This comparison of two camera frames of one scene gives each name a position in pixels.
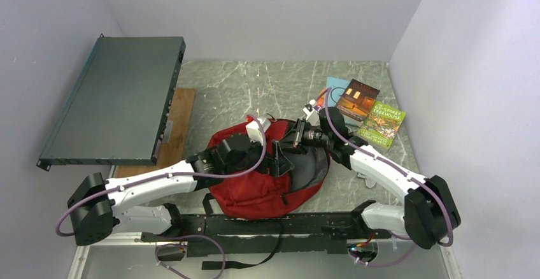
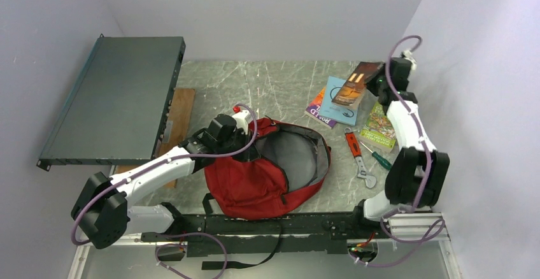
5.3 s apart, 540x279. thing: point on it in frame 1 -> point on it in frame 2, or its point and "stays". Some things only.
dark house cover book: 357,99 -> 355,85
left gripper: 275,164 -> 249,155
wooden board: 177,136 stays
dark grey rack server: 117,112 stays
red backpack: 258,197 stays
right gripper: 293,140 -> 370,86
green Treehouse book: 381,123 stays
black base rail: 303,233 stays
